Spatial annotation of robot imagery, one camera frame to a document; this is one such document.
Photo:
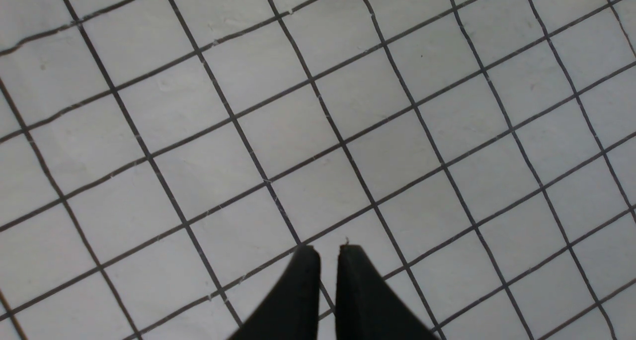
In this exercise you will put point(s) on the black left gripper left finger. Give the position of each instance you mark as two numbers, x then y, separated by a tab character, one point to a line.
290	309

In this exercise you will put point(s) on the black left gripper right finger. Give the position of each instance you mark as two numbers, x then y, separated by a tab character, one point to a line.
366	308

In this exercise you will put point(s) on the white black-grid tablecloth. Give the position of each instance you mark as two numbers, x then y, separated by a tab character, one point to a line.
161	160

